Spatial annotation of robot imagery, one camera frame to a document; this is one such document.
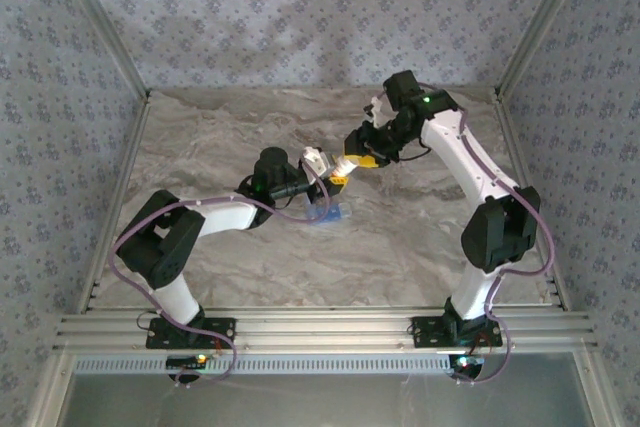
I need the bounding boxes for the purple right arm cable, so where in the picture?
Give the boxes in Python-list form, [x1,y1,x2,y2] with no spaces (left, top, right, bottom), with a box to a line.
[377,81,555,387]

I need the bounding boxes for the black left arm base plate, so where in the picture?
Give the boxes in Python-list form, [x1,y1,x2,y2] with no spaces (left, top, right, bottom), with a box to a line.
[145,315,237,351]

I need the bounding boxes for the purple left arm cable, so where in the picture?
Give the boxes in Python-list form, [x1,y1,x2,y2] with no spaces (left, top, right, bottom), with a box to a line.
[109,159,330,389]

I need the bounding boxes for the small circuit board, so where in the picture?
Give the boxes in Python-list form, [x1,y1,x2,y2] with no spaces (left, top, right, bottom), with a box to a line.
[165,353,209,369]
[448,353,487,379]

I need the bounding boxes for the aluminium side rail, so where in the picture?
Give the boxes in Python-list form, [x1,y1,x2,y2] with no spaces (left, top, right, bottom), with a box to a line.
[74,91,152,314]

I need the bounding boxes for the blue weekly pill organizer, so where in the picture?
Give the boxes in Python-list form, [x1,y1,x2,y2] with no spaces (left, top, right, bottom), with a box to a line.
[303,198,350,227]

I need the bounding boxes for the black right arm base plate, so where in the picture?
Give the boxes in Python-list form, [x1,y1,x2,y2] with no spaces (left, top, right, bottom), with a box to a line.
[410,315,504,349]

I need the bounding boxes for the grey slotted cable duct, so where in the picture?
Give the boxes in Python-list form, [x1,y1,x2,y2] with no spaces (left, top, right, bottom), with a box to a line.
[72,352,454,376]

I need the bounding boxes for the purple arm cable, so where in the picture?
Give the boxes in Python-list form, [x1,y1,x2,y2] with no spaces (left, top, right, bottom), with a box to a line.
[377,81,555,387]
[109,159,330,389]

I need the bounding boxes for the white vitamin C bottle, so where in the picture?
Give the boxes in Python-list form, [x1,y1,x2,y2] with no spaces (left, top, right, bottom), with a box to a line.
[333,155,360,177]

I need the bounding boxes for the aluminium frame post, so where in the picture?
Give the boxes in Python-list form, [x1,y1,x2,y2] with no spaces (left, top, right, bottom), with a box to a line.
[495,0,597,99]
[48,0,152,99]

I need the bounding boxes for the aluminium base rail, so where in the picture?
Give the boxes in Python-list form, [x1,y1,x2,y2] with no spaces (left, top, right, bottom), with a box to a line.
[52,309,599,354]

